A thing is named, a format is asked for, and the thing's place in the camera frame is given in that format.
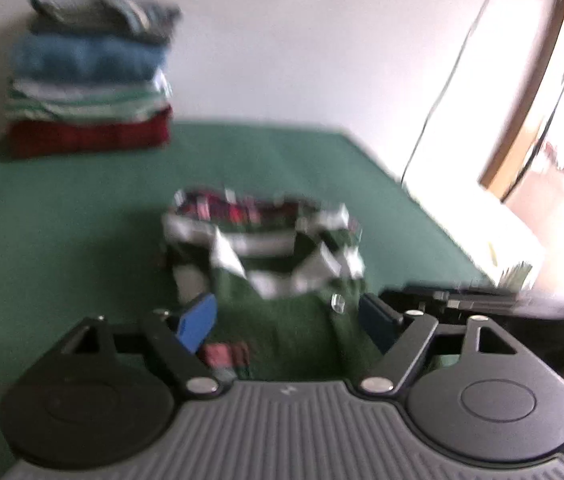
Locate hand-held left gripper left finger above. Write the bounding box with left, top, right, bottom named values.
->
left=60, top=293, right=221, bottom=401

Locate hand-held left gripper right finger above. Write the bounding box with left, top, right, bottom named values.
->
left=359, top=293, right=534, bottom=399

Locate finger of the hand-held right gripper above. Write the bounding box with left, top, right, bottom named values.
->
left=380, top=283, right=450, bottom=313

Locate green white striped plaid-lined jacket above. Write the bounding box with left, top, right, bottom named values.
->
left=161, top=187, right=389, bottom=382

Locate white cloth pile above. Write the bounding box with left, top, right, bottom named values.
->
left=409, top=180, right=547, bottom=292

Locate green table cover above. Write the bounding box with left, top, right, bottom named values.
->
left=0, top=119, right=494, bottom=480

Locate folded red knit sweater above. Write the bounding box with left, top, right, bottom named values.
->
left=8, top=106, right=173, bottom=159

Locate folded green white striped shirt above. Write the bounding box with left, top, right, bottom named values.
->
left=4, top=87, right=173, bottom=124

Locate folded white garment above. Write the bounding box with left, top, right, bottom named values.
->
left=10, top=71, right=171, bottom=101

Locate folded blue sweater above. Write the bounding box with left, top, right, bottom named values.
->
left=10, top=34, right=171, bottom=84

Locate grey striped knit garment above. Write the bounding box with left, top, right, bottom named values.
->
left=28, top=0, right=183, bottom=45

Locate wooden window frame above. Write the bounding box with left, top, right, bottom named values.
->
left=478, top=0, right=564, bottom=202

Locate black wall cable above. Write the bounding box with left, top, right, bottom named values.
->
left=401, top=0, right=504, bottom=187

